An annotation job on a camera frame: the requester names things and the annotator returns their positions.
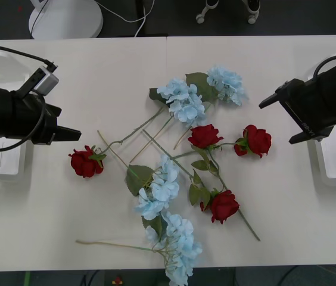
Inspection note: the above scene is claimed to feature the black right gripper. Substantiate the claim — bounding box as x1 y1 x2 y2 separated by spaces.
258 78 336 146

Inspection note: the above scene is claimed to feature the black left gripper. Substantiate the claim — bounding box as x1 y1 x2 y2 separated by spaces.
12 92 83 147

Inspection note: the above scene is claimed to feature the pale blue flower green stem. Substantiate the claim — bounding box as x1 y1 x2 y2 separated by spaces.
129 77 212 164
75 210 204 286
173 64 247 150
97 129 181 222

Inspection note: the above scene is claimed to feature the white round stand base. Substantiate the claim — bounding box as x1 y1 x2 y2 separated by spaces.
28 0 104 40

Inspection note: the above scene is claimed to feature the white caster wheel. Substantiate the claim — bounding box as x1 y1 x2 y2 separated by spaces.
195 0 219 24
246 0 262 25

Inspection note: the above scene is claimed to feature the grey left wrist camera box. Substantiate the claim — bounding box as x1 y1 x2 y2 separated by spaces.
17 67 60 98

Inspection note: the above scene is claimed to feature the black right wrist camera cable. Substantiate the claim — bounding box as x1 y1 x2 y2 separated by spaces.
313 54 336 80

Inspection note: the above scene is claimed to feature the white floor cable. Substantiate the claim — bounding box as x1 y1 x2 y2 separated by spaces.
95 0 157 38

